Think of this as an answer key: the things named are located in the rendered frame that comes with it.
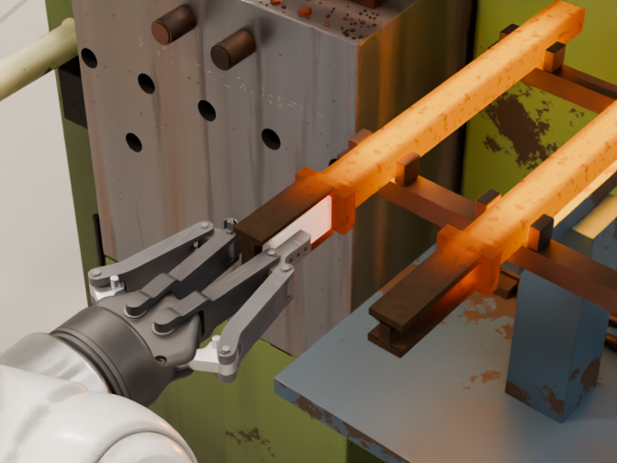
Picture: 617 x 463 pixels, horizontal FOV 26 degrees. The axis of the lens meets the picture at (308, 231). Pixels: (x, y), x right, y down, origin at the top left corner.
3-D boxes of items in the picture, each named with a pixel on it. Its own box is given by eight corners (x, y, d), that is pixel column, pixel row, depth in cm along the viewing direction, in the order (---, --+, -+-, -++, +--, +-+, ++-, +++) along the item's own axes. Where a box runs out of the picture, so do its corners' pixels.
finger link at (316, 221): (261, 239, 92) (269, 243, 92) (324, 192, 96) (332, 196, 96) (261, 272, 94) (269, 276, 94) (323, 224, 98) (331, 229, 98)
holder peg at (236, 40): (230, 75, 129) (229, 50, 127) (209, 66, 130) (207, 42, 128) (257, 57, 131) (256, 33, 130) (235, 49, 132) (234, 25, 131)
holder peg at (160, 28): (171, 50, 132) (169, 26, 131) (151, 40, 134) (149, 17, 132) (197, 33, 135) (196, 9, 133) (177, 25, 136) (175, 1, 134)
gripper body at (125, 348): (39, 397, 88) (139, 322, 93) (130, 459, 84) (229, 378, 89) (24, 312, 83) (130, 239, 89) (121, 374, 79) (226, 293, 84)
